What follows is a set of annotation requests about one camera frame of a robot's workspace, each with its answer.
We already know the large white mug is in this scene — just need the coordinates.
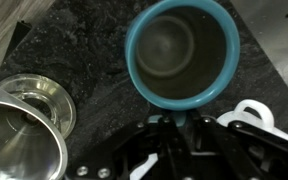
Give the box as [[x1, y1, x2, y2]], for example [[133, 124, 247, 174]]
[[217, 98, 288, 148]]

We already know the steel funnel coffee dripper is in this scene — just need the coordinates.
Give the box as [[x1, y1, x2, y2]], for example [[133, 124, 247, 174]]
[[0, 73, 78, 180]]

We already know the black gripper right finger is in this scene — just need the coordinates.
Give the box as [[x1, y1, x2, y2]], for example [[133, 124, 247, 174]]
[[183, 110, 288, 180]]

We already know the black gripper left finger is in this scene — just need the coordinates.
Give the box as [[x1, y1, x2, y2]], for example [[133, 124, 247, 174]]
[[65, 114, 182, 180]]

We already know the stainless steel sink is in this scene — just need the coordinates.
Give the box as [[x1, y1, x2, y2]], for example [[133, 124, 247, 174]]
[[229, 0, 288, 111]]

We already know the teal cup with handle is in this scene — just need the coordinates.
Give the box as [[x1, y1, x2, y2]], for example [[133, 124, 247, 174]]
[[123, 0, 241, 128]]

